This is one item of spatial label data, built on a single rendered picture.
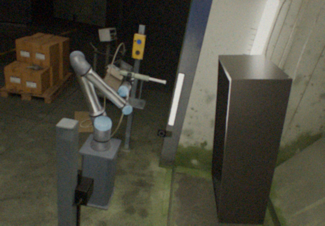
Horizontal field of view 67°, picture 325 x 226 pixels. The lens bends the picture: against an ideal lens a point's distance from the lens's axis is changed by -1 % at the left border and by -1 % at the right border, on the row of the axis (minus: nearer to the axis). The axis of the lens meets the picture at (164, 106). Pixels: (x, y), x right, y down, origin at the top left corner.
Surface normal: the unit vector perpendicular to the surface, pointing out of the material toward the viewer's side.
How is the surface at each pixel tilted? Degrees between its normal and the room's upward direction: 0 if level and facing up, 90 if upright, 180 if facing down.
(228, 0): 90
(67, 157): 90
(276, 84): 90
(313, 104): 90
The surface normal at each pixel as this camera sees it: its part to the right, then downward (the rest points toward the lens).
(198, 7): -0.09, 0.41
